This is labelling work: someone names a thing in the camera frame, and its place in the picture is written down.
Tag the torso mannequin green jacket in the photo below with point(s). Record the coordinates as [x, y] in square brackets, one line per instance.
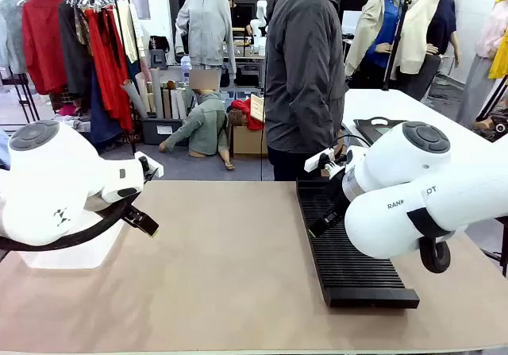
[204, 124]

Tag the black metal clothes rack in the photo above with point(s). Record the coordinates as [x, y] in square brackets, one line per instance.
[123, 53]

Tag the mannequin in cream jacket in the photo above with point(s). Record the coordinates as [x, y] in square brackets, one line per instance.
[428, 33]

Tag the brown cardboard box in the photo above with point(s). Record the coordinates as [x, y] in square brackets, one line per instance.
[248, 140]

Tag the red hanging shirt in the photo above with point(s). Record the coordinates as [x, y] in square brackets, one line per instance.
[41, 41]

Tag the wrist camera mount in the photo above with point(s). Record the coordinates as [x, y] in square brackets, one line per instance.
[319, 160]
[152, 164]

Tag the beige paper roll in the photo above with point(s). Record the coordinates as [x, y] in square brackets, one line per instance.
[143, 93]

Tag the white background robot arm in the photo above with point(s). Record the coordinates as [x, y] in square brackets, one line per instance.
[259, 21]

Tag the mannequin in pink top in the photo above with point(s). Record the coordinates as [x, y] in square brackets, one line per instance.
[484, 53]

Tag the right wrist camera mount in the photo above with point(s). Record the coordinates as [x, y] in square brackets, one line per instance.
[319, 160]

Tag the person in grey jacket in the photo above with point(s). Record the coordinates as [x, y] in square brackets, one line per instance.
[301, 73]

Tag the dark grey hanging garment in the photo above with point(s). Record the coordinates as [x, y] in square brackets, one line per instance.
[73, 49]

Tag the grey storage bin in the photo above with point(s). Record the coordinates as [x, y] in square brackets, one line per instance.
[158, 130]

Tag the black slotted PCB rack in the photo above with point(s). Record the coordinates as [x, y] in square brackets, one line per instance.
[349, 259]

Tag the white flat panel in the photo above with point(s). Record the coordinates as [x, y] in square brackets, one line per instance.
[351, 21]

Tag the brown paper roll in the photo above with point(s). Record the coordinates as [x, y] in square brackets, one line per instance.
[166, 103]

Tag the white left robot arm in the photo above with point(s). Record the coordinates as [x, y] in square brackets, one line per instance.
[59, 180]

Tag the mannequin in beige coat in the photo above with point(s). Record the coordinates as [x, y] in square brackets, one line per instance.
[375, 29]

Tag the white side table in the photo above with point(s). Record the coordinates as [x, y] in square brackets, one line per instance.
[397, 105]

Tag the red hanging dress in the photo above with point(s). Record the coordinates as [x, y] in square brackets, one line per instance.
[109, 65]

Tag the clear water bottle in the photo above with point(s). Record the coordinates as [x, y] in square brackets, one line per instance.
[186, 69]

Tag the white paper roll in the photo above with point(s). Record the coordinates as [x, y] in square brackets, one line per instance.
[133, 99]

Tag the person's right forearm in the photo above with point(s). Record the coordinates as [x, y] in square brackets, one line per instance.
[313, 109]

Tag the grey paper roll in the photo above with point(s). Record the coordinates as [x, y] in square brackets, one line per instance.
[156, 93]

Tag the grey fuzzy hanging garment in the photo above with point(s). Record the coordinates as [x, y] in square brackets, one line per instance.
[12, 29]

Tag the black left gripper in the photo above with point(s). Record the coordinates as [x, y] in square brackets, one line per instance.
[133, 212]

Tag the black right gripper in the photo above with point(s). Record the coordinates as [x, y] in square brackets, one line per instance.
[339, 196]

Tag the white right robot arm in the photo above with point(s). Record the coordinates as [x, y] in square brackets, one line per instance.
[397, 212]

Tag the cream hanging garment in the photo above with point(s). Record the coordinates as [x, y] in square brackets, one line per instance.
[131, 29]

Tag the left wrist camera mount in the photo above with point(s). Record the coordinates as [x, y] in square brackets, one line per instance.
[152, 164]

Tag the red crumpled cloth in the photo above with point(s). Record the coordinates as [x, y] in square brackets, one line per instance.
[248, 110]

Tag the black tripod pole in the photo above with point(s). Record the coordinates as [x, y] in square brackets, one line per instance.
[397, 41]

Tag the mannequin in grey hoodie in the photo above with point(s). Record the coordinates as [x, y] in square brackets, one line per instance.
[204, 25]

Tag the navy hanging garment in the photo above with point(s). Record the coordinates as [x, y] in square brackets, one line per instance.
[103, 113]

